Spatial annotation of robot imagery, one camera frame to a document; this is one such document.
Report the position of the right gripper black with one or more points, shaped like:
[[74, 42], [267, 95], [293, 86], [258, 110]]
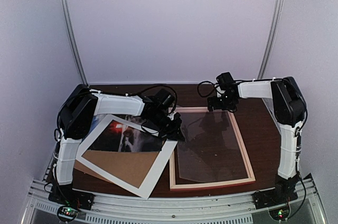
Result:
[[217, 106]]

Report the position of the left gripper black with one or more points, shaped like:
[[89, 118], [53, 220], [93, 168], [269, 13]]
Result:
[[175, 133]]

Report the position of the clear acrylic sheet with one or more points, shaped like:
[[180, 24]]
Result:
[[211, 152]]

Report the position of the pink wooden picture frame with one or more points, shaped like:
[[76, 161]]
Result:
[[177, 184]]

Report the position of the dalmatian dog photo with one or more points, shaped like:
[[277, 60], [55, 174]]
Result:
[[118, 137]]

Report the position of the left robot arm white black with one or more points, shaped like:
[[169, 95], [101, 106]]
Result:
[[76, 115]]

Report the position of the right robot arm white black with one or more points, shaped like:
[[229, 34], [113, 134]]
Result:
[[289, 109]]

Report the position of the brown backing board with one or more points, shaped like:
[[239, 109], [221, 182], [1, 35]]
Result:
[[130, 167]]

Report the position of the right circuit board with leds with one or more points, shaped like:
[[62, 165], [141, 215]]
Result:
[[279, 214]]

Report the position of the circuit board with leds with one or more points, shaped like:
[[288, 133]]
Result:
[[67, 213], [279, 214]]

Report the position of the left circuit board with leds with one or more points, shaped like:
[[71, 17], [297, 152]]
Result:
[[67, 213]]

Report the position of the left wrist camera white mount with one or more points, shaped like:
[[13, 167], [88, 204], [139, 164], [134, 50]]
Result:
[[173, 116]]

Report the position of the right aluminium corner post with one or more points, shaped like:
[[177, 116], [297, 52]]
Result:
[[278, 8]]

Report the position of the aluminium corner post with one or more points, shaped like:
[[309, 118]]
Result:
[[278, 8], [72, 41]]

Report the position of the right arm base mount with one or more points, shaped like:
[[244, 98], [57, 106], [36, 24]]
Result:
[[283, 192]]

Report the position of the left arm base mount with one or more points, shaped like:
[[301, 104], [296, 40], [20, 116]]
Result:
[[66, 195]]

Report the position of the left aluminium corner post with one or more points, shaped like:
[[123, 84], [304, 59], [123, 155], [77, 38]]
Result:
[[72, 41]]

